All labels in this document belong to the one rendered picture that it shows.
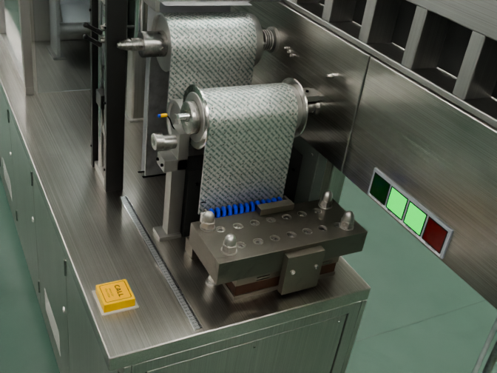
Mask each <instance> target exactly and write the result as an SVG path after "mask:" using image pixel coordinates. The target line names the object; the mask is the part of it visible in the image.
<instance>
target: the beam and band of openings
mask: <svg viewBox="0 0 497 373"><path fill-rule="evenodd" d="M282 2H284V3H286V4H287V5H289V6H290V7H293V8H294V9H295V10H298V11H299V12H301V13H302V14H304V15H306V16H307V17H309V18H310V19H313V20H315V21H316V22H318V23H319V24H321V25H322V26H324V27H326V28H328V29H329V30H331V31H333V32H335V33H336V34H338V35H339V36H342V37H343V38H345V39H346V40H348V41H350V42H351V43H353V44H355V45H356V46H358V47H360V48H362V49H363V50H365V51H367V52H368V53H370V54H371V55H373V56H375V57H377V58H378V59H380V60H382V61H384V62H385V63H387V64H389V65H391V66H392V67H394V68H395V69H397V70H399V71H400V72H402V73H404V74H405V75H407V76H409V77H411V78H412V79H414V80H416V81H418V82H419V83H420V84H423V85H424V86H426V87H427V88H429V89H431V90H432V91H434V92H436V93H438V94H439V95H441V96H443V97H444V98H446V99H447V100H449V101H452V102H453V103H454V104H456V105H458V106H460V107H461V108H463V109H464V110H466V111H468V112H470V113H472V114H473V115H475V116H476V117H478V118H480V119H481V120H483V121H485V122H487V123H488V124H490V125H492V126H493V127H495V128H496V129H497V0H282ZM392 42H393V43H392ZM403 48H404V49H403ZM445 71H446V72H445Z"/></svg>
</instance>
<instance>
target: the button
mask: <svg viewBox="0 0 497 373"><path fill-rule="evenodd" d="M95 293H96V295H97V297H98V300H99V302H100V304H101V307H102V309H103V311H104V313H105V312H111V311H115V310H118V309H124V308H127V307H130V306H134V305H135V296H134V295H133V293H132V290H131V289H130V287H129V284H128V283H127V281H126V279H123V280H117V281H113V282H109V283H103V284H99V285H96V287H95Z"/></svg>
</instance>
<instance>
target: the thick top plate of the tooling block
mask: <svg viewBox="0 0 497 373"><path fill-rule="evenodd" d="M319 202H320V199H319V200H315V201H307V202H302V203H298V204H294V209H293V210H289V211H284V212H277V213H273V214H269V215H261V216H260V215H259V214H258V213H257V211H253V212H245V213H241V214H236V215H229V216H225V217H220V218H215V222H214V225H215V230H214V231H213V232H204V231H203V230H201V229H200V225H201V222H200V221H196V222H191V226H190V234H189V244H190V245H191V247H192V248H193V250H194V251H195V253H196V255H197V256H198V257H199V259H200V261H201V262H202V264H203V265H204V267H205V268H206V270H207V272H208V273H209V274H210V276H211V277H212V279H213V281H214V282H215V284H216V285H219V284H223V283H228V282H232V281H236V280H241V279H244V278H250V277H254V276H257V275H263V274H266V273H270V272H276V271H279V270H281V269H282V265H283V258H284V254H285V253H288V252H294V251H297V250H301V249H307V248H311V247H315V246H322V247H323V248H324V249H325V254H324V258H323V260H326V259H330V258H335V257H339V256H343V255H348V254H351V253H355V252H361V251H362V249H363V246H364V243H365V239H366V236H367V233H368V232H367V231H366V230H365V229H364V228H363V227H362V226H361V225H360V224H359V223H358V222H357V221H356V220H355V219H354V229H353V230H351V231H346V230H344V229H341V228H340V227H339V223H340V222H341V219H342V217H343V215H344V213H345V212H346V211H345V210H344V209H343V208H342V207H341V206H340V205H339V204H338V203H337V202H336V201H335V200H334V199H333V203H332V208H331V209H322V208H320V207H319V205H318V203H319ZM230 233H231V234H233V235H235V237H236V239H237V248H236V249H237V254H236V255H233V256H227V255H224V254H223V253H222V252H221V251H220V250H221V247H222V246H223V241H224V239H225V237H226V236H227V234H230Z"/></svg>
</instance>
